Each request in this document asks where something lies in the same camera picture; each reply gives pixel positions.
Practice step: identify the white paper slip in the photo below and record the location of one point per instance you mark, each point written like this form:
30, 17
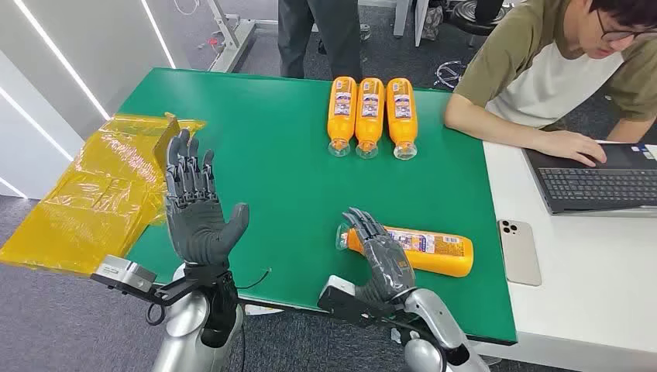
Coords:
262, 309

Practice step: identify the person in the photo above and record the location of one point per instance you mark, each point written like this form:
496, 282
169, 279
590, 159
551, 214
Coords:
544, 72
328, 36

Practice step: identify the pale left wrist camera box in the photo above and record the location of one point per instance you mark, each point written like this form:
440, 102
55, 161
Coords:
123, 274

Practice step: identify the black round stool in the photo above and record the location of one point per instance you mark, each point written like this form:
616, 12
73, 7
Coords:
475, 15

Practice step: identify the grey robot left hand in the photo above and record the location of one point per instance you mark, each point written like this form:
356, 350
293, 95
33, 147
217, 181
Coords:
197, 231

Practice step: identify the orange juice bottle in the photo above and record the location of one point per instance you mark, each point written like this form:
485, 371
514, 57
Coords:
402, 115
441, 254
342, 113
369, 115

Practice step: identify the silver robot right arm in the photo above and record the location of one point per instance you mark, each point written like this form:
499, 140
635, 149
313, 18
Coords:
436, 316

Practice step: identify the mottled grey bag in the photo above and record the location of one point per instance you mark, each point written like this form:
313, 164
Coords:
432, 23

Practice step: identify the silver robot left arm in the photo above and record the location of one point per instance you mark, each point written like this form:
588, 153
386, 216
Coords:
185, 328

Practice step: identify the white gantry frame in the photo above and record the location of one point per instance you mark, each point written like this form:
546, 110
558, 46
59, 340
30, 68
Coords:
233, 41

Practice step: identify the green table mat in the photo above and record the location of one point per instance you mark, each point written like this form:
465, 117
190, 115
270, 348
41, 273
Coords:
287, 205

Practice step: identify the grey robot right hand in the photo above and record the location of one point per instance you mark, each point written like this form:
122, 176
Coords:
387, 269

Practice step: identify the yellow plastic bag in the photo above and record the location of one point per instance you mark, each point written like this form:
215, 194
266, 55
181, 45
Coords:
92, 205

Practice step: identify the dark grey laptop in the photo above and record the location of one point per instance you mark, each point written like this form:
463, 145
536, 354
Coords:
595, 187

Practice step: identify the beige smartphone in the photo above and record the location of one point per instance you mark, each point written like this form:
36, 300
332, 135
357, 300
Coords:
519, 254

